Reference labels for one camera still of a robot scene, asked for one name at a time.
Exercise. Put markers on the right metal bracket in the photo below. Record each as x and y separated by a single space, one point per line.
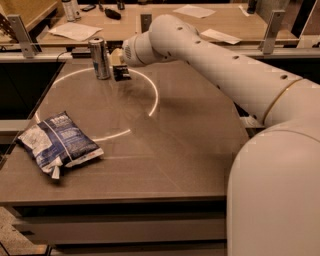
268 43

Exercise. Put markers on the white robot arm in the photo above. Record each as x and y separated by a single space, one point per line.
273 197

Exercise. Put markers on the white table drawer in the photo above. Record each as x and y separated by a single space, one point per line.
127 228

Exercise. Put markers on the black rxbar chocolate bar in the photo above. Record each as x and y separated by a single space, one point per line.
121 73

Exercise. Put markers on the white paper sheet right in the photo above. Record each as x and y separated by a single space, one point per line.
221 37

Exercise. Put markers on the white paper sheet left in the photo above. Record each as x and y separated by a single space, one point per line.
75 31

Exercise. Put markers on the black computer mouse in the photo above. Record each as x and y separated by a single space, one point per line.
112 14

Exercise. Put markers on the silver redbull can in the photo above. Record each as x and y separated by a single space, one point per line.
99 57

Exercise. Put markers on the blue white chip bag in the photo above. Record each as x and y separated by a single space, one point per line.
58 142

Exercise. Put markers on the metal bracket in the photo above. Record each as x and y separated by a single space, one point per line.
268 43
28 47
146 20

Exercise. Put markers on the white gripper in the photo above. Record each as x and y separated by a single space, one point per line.
129 53

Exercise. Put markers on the left metal bracket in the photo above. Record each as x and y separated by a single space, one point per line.
28 47

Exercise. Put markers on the white paper sheet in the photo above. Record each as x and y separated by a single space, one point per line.
75 31
221 37
194 11

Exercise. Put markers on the middle metal bracket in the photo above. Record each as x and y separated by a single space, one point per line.
146 20

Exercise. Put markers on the white spray can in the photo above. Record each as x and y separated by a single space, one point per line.
71 9

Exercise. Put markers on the white paper sheet top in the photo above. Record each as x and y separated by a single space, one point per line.
194 11

